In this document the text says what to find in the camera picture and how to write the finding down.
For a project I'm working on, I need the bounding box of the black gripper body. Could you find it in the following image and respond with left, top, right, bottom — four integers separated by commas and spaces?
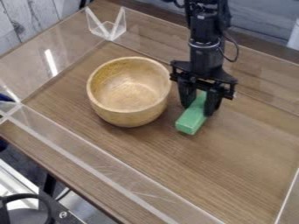
171, 39, 238, 100

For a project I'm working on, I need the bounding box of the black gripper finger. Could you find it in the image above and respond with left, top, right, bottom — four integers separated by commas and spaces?
178, 80, 197, 109
205, 87, 225, 116

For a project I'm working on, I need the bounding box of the green rectangular block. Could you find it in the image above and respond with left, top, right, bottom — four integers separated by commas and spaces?
175, 92, 207, 135

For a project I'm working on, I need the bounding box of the brown wooden bowl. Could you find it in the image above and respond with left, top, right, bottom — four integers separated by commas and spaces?
87, 56, 173, 128

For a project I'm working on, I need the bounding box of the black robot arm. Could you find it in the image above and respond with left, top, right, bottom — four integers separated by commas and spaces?
171, 0, 239, 116

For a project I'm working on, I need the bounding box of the black table leg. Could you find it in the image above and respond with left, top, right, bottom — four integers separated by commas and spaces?
43, 174, 58, 197

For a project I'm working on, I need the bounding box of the clear acrylic corner bracket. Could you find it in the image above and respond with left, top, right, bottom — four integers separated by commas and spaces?
86, 7, 127, 41

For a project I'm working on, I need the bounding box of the clear acrylic tray wall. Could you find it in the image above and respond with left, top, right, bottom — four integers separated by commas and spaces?
0, 101, 225, 224

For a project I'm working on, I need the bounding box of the black cable loop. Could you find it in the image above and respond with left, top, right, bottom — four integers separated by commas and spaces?
0, 193, 56, 224

